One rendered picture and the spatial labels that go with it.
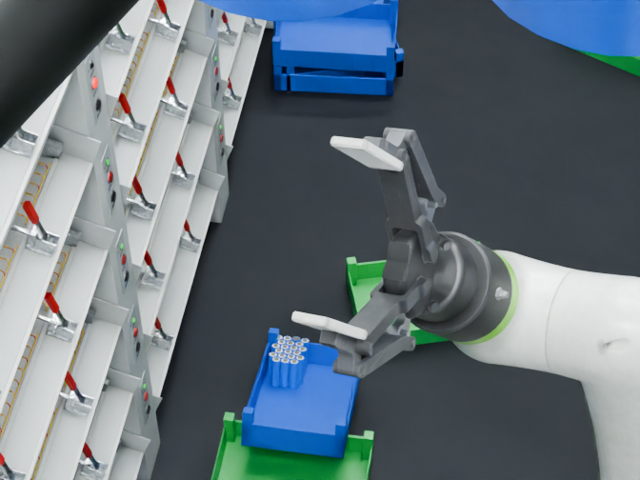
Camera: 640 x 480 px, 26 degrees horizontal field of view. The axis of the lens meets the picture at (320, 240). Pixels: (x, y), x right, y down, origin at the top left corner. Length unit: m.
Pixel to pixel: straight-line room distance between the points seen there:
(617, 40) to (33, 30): 0.14
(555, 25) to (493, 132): 3.14
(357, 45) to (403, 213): 2.40
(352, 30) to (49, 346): 1.68
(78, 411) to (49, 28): 1.96
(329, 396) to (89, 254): 0.80
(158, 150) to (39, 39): 2.31
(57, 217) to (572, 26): 1.75
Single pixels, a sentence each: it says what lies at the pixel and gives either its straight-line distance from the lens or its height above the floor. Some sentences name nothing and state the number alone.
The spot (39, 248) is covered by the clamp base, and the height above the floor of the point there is 0.92.
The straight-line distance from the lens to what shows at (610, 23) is 0.29.
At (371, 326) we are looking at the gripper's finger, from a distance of 1.10.
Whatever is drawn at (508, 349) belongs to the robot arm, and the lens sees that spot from 1.31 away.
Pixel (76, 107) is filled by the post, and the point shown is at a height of 1.01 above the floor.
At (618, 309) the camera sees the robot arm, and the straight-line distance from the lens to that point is 1.26.
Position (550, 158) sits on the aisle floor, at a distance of 3.39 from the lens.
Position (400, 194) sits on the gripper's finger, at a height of 1.56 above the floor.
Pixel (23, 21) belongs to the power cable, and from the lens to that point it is 0.35.
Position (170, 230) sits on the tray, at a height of 0.32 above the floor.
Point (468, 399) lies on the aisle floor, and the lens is 2.91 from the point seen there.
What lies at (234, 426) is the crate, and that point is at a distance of 2.81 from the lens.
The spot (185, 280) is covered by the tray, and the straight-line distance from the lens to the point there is 2.95.
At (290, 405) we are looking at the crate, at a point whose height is 0.05.
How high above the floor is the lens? 2.38
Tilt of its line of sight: 49 degrees down
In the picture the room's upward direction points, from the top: straight up
